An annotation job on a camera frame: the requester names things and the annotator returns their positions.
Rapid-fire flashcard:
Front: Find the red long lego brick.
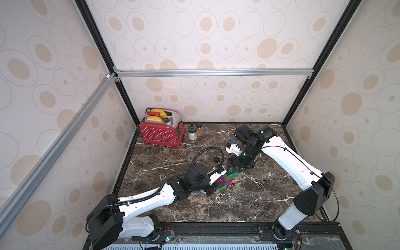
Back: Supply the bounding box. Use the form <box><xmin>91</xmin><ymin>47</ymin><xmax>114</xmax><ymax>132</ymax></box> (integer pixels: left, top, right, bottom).
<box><xmin>218</xmin><ymin>177</ymin><xmax>232</xmax><ymax>185</ymax></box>

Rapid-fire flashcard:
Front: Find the green long lego brick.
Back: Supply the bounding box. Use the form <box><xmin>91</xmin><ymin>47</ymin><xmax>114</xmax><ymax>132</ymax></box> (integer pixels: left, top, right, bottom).
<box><xmin>225</xmin><ymin>172</ymin><xmax>239</xmax><ymax>179</ymax></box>

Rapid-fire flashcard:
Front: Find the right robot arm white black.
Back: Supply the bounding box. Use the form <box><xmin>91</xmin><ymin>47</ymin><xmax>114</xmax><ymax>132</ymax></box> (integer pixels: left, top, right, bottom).
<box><xmin>226</xmin><ymin>125</ymin><xmax>335</xmax><ymax>241</ymax></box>

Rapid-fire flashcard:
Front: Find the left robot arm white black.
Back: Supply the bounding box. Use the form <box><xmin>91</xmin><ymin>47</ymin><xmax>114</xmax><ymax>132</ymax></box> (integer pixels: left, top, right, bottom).
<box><xmin>86</xmin><ymin>163</ymin><xmax>227</xmax><ymax>250</ymax></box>

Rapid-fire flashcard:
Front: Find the brown pepper shaker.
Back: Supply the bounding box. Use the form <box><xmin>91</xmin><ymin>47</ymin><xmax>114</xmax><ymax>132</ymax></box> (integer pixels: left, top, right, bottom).
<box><xmin>196</xmin><ymin>123</ymin><xmax>204</xmax><ymax>137</ymax></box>

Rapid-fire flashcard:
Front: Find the white salt shaker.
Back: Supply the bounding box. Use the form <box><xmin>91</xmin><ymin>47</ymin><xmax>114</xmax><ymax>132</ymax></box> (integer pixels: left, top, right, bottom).
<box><xmin>188</xmin><ymin>124</ymin><xmax>198</xmax><ymax>141</ymax></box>

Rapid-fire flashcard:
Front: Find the red toy toaster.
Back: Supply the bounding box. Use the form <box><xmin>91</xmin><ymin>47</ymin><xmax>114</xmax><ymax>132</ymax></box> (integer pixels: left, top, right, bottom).
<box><xmin>140</xmin><ymin>108</ymin><xmax>185</xmax><ymax>146</ymax></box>

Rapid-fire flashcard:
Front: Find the yellow toy toast slice back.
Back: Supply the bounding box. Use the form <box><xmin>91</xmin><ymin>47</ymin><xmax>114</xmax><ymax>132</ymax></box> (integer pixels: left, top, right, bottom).
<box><xmin>146</xmin><ymin>109</ymin><xmax>167</xmax><ymax>118</ymax></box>

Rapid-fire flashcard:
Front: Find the yellow toy toast slice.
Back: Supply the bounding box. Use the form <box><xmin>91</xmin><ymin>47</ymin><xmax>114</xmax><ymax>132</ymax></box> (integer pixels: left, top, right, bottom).
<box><xmin>146</xmin><ymin>116</ymin><xmax>164</xmax><ymax>124</ymax></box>
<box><xmin>146</xmin><ymin>109</ymin><xmax>167</xmax><ymax>118</ymax></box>

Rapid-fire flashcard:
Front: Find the yellow toy toast slice front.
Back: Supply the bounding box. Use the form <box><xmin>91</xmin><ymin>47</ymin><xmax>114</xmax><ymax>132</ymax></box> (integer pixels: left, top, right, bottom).
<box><xmin>146</xmin><ymin>116</ymin><xmax>164</xmax><ymax>124</ymax></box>

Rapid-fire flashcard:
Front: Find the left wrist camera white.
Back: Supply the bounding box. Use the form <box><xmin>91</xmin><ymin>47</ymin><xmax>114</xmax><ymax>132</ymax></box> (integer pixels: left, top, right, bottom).
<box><xmin>209</xmin><ymin>167</ymin><xmax>227</xmax><ymax>185</ymax></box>

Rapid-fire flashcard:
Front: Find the black left camera cable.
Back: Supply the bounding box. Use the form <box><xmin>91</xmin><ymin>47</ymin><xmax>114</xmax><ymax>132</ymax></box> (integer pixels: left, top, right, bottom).
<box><xmin>190</xmin><ymin>146</ymin><xmax>226</xmax><ymax>171</ymax></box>

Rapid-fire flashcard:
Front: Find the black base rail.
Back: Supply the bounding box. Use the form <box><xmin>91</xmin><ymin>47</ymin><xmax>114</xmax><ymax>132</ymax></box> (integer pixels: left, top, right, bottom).
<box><xmin>100</xmin><ymin>222</ymin><xmax>352</xmax><ymax>250</ymax></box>

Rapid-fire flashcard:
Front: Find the aluminium horizontal frame bar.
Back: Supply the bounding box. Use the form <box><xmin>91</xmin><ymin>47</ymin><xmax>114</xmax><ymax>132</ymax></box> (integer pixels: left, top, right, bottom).
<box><xmin>108</xmin><ymin>68</ymin><xmax>314</xmax><ymax>78</ymax></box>

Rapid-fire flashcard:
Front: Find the aluminium left frame bar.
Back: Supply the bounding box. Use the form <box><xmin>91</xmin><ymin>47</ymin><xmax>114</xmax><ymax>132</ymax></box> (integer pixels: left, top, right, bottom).
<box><xmin>1</xmin><ymin>73</ymin><xmax>117</xmax><ymax>236</ymax></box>

